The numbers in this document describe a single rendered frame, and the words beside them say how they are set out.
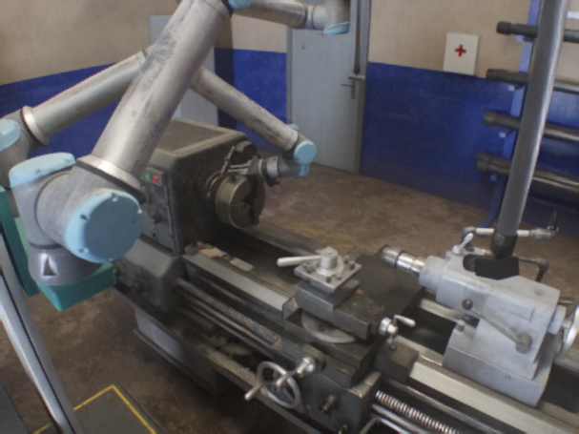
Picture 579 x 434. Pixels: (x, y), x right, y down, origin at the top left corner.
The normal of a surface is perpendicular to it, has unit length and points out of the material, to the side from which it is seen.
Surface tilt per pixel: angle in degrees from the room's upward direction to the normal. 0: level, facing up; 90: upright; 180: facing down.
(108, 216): 94
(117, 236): 94
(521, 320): 76
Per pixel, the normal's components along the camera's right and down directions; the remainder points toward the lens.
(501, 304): -0.62, 0.25
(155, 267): -0.33, -0.55
